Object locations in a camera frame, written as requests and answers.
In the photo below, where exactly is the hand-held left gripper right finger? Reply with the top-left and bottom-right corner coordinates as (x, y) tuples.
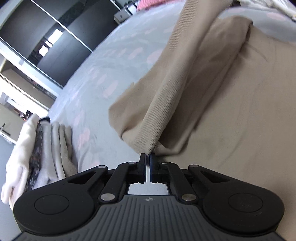
(150, 154), (229, 204)

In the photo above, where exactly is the light grey garment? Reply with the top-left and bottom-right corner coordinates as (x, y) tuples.
(35, 124), (58, 186)

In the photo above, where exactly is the tan garment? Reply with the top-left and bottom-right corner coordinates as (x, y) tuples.
(62, 125), (78, 176)

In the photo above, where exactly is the white nightstand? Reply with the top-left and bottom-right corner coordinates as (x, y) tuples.
(114, 0), (139, 24)

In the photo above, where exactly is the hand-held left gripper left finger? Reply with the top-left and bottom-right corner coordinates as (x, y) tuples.
(67, 153), (147, 204)

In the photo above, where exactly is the dark sliding door wardrobe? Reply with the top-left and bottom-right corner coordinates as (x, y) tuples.
(0, 0), (122, 88)

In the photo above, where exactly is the beige door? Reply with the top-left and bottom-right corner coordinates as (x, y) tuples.
(0, 102), (26, 139)

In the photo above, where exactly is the cream knit garment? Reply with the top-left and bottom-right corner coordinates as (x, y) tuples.
(1, 113), (40, 204)

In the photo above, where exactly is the dark floral garment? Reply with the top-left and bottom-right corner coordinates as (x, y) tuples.
(23, 117), (51, 193)

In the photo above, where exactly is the beige knit sweater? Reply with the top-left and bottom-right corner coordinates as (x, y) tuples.
(109, 0), (296, 241)

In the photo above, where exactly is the pink pillow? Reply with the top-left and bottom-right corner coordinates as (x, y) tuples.
(136, 0), (185, 11)

